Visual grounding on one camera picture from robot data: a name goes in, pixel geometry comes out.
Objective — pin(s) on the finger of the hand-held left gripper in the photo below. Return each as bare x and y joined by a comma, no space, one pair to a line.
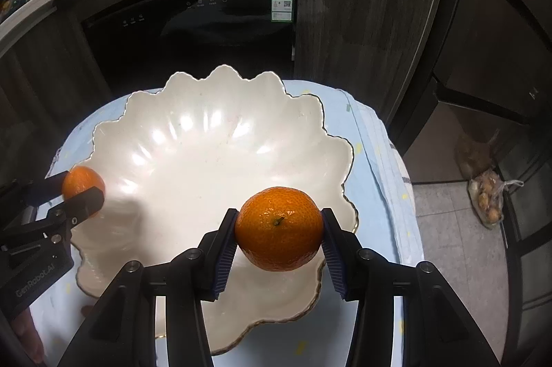
47,188
88,201

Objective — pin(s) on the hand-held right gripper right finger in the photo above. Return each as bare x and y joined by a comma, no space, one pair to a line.
334,259

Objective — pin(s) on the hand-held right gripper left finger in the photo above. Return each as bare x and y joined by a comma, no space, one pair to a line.
224,259

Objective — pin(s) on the mandarin orange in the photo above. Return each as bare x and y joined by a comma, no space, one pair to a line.
80,181
278,229

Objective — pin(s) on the white scalloped bowl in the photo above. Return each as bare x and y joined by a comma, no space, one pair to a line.
194,160

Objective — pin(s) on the person's left hand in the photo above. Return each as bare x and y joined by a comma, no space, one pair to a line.
30,332

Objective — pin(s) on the light blue tablecloth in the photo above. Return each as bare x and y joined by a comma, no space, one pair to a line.
379,185

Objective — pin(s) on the dark wood cabinet panel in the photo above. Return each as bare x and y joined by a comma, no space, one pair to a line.
39,99
366,26

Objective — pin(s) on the clear bag of produce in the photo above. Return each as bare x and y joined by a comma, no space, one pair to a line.
489,198

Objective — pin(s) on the black built-in dishwasher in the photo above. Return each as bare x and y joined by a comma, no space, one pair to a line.
194,30

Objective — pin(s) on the dark refrigerator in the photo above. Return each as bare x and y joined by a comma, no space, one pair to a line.
496,47

